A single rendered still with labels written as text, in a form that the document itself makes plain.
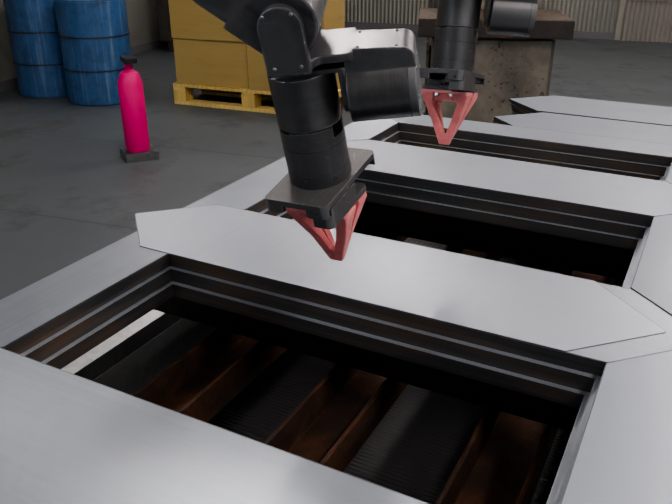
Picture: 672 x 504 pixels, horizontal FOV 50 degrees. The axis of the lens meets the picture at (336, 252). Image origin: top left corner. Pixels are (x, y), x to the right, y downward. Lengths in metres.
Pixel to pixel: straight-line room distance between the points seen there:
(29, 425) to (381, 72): 0.43
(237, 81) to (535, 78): 2.48
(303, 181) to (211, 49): 4.91
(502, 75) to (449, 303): 2.95
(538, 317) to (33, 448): 0.53
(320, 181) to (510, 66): 3.13
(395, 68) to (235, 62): 4.88
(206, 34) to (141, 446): 4.98
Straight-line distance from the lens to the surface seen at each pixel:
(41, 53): 6.20
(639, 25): 9.50
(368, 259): 0.94
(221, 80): 5.54
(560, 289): 0.90
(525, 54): 3.73
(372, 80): 0.59
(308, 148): 0.62
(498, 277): 0.91
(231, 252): 0.97
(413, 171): 1.29
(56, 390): 0.74
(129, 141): 4.39
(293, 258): 0.94
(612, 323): 0.85
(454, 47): 0.99
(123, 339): 1.17
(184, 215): 1.10
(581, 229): 1.19
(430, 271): 0.91
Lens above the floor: 1.27
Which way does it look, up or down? 25 degrees down
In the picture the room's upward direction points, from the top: straight up
